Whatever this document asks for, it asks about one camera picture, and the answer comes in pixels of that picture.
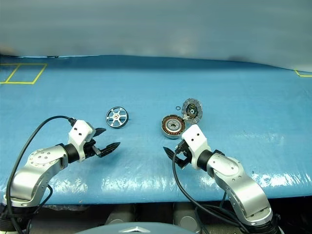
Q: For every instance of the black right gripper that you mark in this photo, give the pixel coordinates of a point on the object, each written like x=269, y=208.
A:
x=183, y=152

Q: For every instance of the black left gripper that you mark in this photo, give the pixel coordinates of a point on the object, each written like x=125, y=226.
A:
x=89, y=149

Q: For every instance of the silver spoked rotor bell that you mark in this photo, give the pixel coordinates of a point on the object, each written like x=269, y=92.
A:
x=117, y=117

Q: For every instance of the motor stator with copper windings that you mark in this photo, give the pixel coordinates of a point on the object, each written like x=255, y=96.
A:
x=173, y=126

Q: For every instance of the round motor circuit board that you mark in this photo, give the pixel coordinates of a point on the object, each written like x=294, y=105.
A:
x=192, y=110

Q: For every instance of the grey rounded robot leg part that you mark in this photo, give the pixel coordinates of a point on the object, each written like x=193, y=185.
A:
x=186, y=215
x=119, y=217

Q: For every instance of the blue-grey robot torso with logo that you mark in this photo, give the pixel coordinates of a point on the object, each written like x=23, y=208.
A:
x=136, y=229

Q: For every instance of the large yellow tape square outline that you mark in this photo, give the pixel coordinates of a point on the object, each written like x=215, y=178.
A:
x=36, y=75

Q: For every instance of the small black clip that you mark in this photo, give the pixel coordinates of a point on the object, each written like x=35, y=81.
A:
x=52, y=56

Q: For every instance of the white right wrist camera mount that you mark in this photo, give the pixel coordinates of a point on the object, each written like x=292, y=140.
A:
x=195, y=139

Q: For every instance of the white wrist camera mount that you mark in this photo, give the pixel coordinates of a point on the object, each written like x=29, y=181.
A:
x=195, y=139
x=79, y=129

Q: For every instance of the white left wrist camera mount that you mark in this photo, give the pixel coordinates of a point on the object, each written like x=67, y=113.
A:
x=79, y=129

